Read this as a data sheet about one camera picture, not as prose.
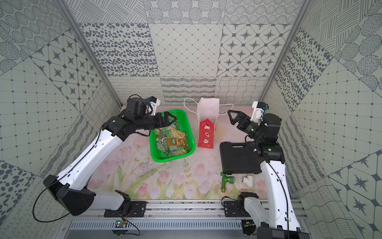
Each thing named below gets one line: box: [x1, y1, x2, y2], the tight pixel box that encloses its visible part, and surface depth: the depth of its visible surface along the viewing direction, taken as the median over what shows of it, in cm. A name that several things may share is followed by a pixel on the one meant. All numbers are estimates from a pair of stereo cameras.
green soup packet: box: [155, 127, 170, 154], surface depth 93 cm
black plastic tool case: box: [219, 141, 266, 175], surface depth 90 cm
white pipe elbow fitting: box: [241, 174, 254, 189], surface depth 83 cm
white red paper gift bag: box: [196, 97, 220, 149], surface depth 90 cm
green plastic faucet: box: [220, 171, 235, 193], surface depth 83 cm
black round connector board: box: [241, 219, 257, 236], surface depth 73 cm
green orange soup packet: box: [165, 126, 191, 155], surface depth 94 cm
